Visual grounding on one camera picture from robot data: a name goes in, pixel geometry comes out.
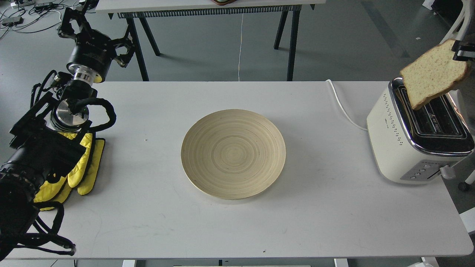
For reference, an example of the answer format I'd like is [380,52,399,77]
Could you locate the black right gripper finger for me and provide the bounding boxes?
[452,40,475,62]

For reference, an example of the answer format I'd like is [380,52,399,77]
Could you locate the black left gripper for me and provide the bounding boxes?
[58,7,135,83]

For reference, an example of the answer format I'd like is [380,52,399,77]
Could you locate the slice of brown bread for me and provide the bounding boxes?
[400,39,471,111]

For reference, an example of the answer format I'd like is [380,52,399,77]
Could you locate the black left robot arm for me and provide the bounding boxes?
[1,0,135,260]

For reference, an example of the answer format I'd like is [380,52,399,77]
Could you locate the cream white toaster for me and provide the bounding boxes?
[367,78,474,185]

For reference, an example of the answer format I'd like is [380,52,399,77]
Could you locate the background table with black legs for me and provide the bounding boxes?
[94,0,326,82]

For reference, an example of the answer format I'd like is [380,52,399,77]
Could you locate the yellow oven mitt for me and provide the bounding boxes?
[33,133,105,204]

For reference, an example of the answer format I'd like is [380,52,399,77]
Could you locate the round bamboo plate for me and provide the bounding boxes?
[180,109,286,200]

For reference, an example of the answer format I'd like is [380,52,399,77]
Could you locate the cables and adapters on floor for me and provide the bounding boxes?
[0,0,80,39]

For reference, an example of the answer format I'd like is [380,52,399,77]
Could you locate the white toaster power cable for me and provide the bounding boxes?
[325,79,368,132]

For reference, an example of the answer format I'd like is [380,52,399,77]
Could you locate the thin white hanging cable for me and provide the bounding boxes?
[237,13,244,82]

